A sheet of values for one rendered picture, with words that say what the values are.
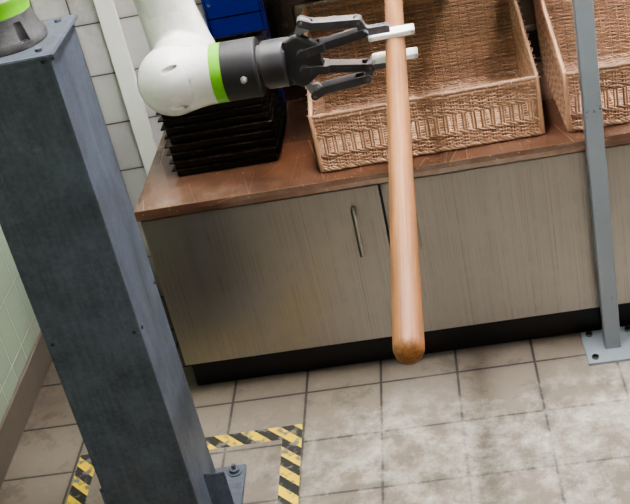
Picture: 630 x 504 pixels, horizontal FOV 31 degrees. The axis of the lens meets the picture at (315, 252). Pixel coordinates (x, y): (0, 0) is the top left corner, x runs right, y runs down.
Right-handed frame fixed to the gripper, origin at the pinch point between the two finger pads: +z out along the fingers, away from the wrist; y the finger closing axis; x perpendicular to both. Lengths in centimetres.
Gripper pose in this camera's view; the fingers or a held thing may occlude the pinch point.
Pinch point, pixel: (393, 43)
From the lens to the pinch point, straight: 177.4
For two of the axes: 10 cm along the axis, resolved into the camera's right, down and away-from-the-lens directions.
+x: -0.4, 5.1, -8.6
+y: 1.9, 8.5, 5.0
